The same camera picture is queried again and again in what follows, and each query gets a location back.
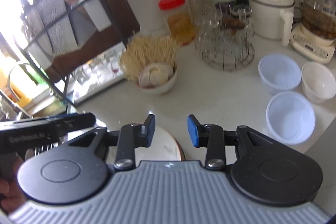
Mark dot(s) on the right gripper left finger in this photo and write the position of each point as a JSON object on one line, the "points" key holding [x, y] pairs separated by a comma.
{"points": [[132, 136]]}

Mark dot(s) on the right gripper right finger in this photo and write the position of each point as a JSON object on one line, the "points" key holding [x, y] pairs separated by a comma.
{"points": [[211, 137]]}

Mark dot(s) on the white plate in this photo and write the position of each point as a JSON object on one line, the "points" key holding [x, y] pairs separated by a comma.
{"points": [[164, 147]]}

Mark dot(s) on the translucent plastic bowl front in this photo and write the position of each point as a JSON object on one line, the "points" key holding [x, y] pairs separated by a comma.
{"points": [[290, 118]]}

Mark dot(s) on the translucent plastic bowl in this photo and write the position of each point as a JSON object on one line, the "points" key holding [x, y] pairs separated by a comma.
{"points": [[279, 73], [290, 118]]}

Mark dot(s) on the white ceramic bowl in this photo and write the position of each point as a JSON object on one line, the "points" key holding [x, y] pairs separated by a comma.
{"points": [[318, 82]]}

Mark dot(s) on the person's left hand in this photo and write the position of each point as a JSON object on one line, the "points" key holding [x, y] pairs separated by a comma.
{"points": [[13, 195]]}

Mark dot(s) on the orange detergent bottle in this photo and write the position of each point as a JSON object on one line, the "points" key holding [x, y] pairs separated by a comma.
{"points": [[12, 91]]}

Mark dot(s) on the tray with drinking glasses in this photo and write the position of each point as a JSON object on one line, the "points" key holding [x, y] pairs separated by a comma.
{"points": [[96, 75]]}

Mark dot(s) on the small chrome faucet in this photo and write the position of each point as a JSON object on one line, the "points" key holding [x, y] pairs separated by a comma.
{"points": [[20, 78]]}

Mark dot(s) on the bowl with noodles and garlic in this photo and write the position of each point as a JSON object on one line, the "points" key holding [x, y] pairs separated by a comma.
{"points": [[150, 63]]}

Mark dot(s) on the dark wooden cutting board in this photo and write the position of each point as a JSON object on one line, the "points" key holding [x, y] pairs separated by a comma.
{"points": [[123, 26]]}

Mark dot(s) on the red lid plastic jar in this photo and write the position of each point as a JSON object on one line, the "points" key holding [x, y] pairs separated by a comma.
{"points": [[178, 20]]}

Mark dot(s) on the glass health kettle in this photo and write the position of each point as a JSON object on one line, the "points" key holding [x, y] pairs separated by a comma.
{"points": [[314, 37]]}

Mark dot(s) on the white electric cooker pot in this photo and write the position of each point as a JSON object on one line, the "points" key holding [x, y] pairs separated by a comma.
{"points": [[273, 19]]}

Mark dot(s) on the wire rack with glass cups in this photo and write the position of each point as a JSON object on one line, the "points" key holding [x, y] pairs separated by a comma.
{"points": [[224, 35]]}

